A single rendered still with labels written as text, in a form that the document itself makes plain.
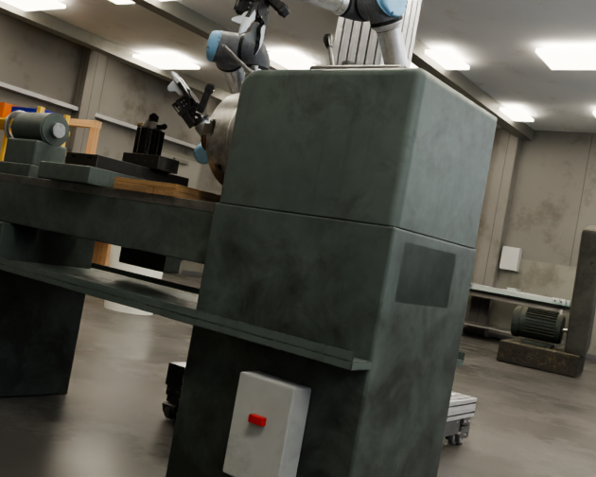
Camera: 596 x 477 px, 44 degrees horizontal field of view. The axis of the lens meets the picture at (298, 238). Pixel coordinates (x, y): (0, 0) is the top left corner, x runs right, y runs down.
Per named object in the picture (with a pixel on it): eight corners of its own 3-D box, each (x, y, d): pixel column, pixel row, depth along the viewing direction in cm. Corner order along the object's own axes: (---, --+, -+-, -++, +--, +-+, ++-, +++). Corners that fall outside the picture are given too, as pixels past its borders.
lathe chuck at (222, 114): (289, 193, 247) (295, 97, 243) (223, 194, 223) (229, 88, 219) (269, 190, 253) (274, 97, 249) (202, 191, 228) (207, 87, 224)
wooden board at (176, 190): (250, 214, 256) (252, 203, 256) (173, 196, 228) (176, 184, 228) (189, 205, 275) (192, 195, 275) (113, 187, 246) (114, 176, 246)
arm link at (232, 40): (263, 132, 316) (238, 53, 266) (230, 126, 319) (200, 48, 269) (271, 107, 320) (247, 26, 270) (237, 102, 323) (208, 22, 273)
